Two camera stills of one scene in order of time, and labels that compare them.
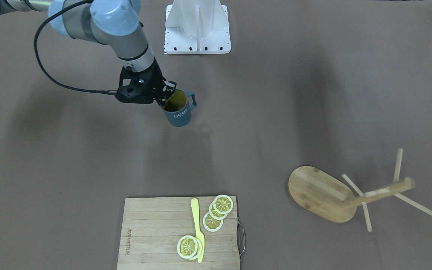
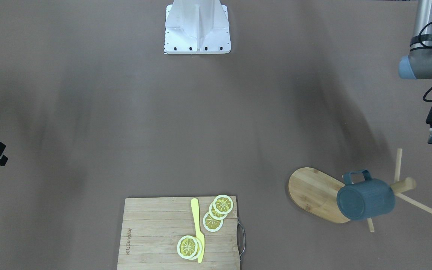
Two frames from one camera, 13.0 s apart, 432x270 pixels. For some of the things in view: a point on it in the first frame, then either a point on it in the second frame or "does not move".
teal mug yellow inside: x=177 y=107 → x=371 y=198
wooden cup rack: x=337 y=201 does not move
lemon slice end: x=222 y=204 does not move
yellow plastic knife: x=195 y=209 does not move
